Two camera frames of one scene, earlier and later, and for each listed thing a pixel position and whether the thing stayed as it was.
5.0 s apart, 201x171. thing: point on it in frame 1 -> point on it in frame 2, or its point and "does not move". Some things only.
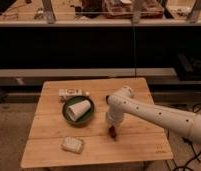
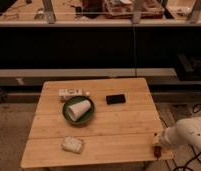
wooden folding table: (70, 126) does not move
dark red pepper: (112, 131) -> (157, 151)
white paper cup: (77, 109) does not move
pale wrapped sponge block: (72, 144) does not move
